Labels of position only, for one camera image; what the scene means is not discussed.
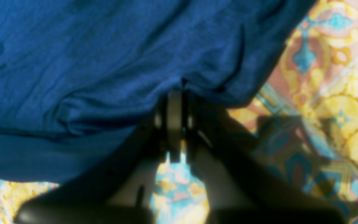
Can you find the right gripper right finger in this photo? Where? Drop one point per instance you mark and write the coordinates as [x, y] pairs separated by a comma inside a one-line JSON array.
[[239, 189]]

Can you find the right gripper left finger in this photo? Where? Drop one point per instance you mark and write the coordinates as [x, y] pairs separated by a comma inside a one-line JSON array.
[[119, 188]]

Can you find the blue long-sleeve shirt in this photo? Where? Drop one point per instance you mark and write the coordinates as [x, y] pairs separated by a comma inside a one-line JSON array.
[[76, 76]]

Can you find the patterned tablecloth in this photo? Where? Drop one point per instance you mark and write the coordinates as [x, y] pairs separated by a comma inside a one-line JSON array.
[[305, 116]]

